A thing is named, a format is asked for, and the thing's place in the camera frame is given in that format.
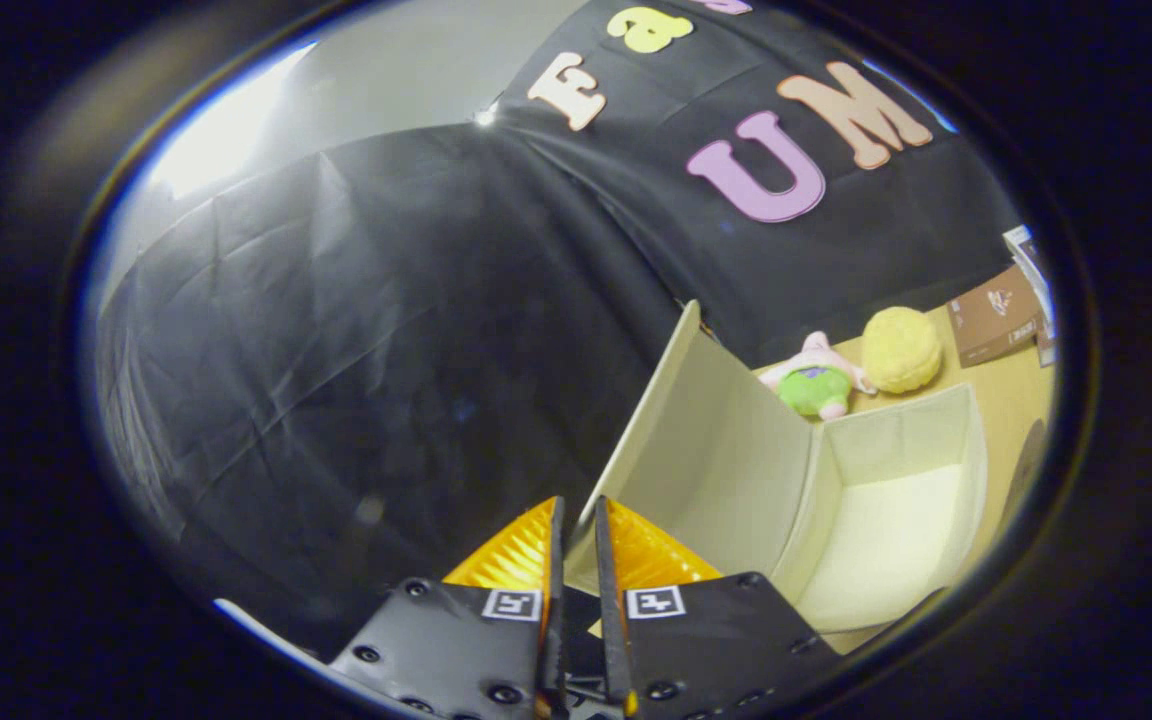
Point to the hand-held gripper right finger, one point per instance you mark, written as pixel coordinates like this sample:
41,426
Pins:
611,620

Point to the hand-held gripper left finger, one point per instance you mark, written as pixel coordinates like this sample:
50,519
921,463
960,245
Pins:
557,620

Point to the beige fabric storage box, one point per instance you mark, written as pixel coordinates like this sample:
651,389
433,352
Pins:
716,470

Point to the pink and green plush toy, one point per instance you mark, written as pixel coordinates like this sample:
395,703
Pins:
814,390

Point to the yellow round plush toy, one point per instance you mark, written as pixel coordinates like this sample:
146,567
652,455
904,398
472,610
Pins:
901,350

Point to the pinkish brown book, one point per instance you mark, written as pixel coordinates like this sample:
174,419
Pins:
1046,345

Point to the white book with portrait cover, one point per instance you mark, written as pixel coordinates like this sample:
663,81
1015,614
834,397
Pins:
1026,255

